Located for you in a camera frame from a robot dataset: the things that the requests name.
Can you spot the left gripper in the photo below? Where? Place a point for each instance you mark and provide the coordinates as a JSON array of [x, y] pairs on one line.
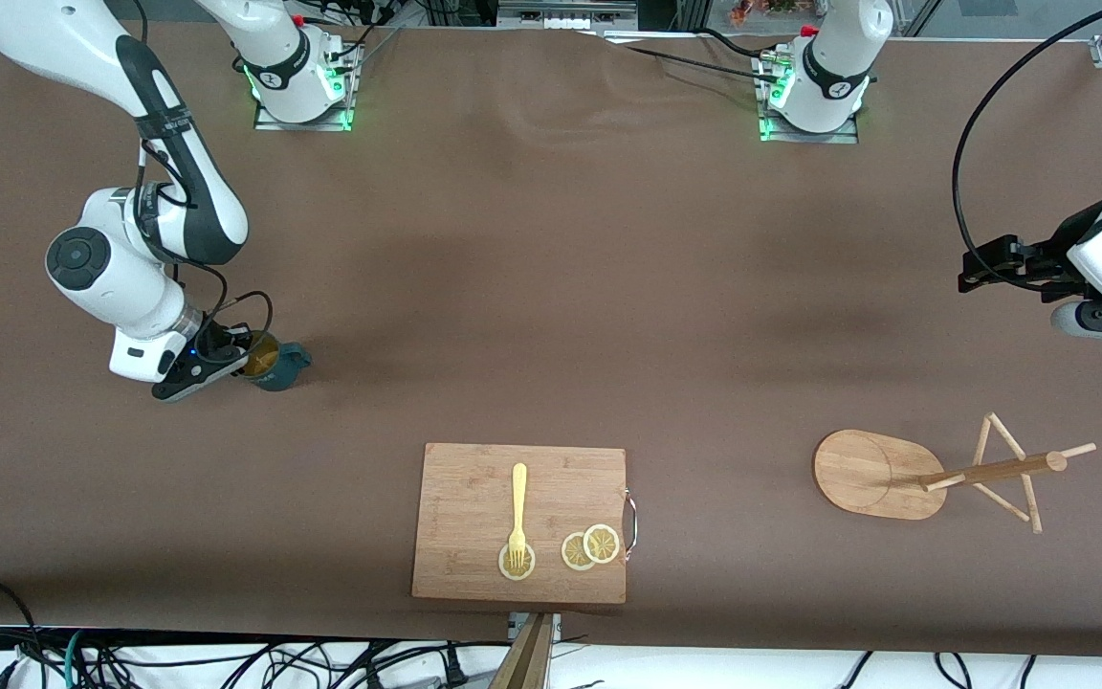
[[1051, 256]]

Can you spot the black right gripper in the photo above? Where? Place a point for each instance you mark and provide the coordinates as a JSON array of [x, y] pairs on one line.
[[217, 339]]

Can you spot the teal ribbed mug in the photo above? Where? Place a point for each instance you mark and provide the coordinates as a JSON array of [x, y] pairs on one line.
[[288, 370]]

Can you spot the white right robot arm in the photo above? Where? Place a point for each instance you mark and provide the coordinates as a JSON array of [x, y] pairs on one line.
[[121, 277]]

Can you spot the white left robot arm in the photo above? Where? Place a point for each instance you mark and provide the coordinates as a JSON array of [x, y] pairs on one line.
[[828, 67]]

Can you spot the wooden cup rack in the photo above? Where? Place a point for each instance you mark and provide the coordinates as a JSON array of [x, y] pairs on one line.
[[867, 474]]

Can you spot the wooden cutting board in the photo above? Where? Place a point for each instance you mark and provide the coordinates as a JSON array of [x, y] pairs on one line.
[[465, 498]]

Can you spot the brown table cover sheet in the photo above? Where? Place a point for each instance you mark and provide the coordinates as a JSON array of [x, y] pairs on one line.
[[513, 287]]

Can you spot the yellow plastic fork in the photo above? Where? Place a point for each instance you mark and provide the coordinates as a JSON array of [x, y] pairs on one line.
[[518, 498]]

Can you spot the orange red clutter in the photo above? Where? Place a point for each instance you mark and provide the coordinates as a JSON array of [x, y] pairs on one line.
[[761, 10]]

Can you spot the lemon slice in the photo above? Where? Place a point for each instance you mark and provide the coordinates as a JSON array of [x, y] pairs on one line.
[[571, 553], [528, 566], [601, 544]]

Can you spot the black power plug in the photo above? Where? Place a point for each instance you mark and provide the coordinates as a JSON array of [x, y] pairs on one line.
[[455, 667]]

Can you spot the grey power strip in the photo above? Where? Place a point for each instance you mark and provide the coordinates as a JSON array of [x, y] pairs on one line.
[[561, 17]]

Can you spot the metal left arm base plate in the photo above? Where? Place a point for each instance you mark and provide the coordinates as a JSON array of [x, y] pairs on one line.
[[838, 139]]

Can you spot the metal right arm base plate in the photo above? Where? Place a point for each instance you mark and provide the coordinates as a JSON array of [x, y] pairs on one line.
[[302, 125]]

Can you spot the metal post bracket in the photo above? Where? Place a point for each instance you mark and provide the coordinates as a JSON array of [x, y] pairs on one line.
[[556, 627]]

